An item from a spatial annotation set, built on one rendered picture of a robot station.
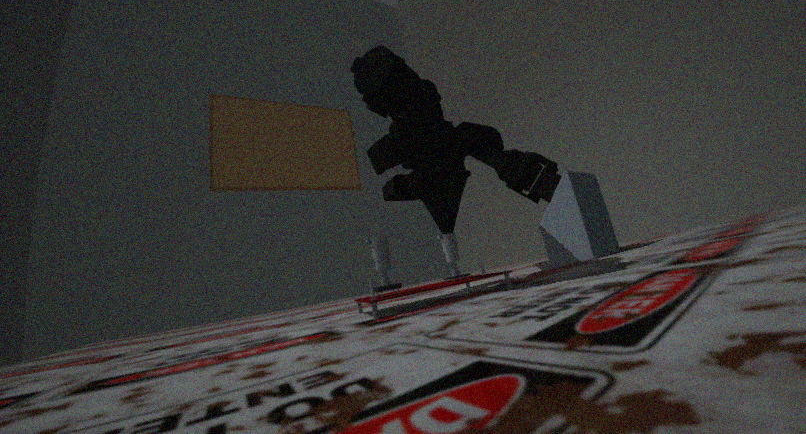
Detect red circuit board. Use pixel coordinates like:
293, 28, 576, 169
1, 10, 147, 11
354, 233, 513, 320

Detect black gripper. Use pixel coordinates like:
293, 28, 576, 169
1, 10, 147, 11
382, 109, 504, 235

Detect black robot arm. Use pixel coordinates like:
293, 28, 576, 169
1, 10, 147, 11
350, 45, 562, 204

